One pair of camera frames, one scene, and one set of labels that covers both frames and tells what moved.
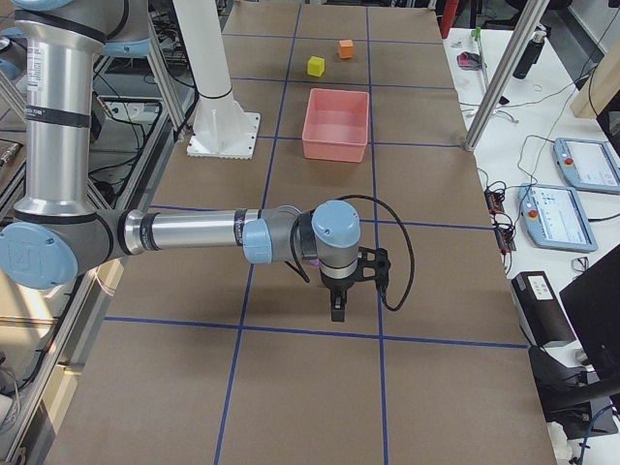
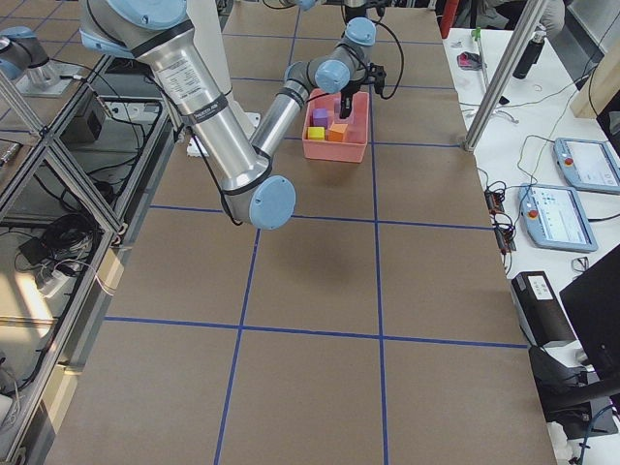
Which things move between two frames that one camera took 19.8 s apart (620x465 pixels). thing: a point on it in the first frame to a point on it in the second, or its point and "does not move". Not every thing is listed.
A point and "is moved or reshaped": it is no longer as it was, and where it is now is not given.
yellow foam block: x=316 y=66 is moved or reshaped
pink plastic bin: x=336 y=125 does not move
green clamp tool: x=476 y=34 does not move
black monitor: x=592 y=302 does not move
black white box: x=540 y=309 does not move
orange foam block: x=346 y=48 is moved or reshaped
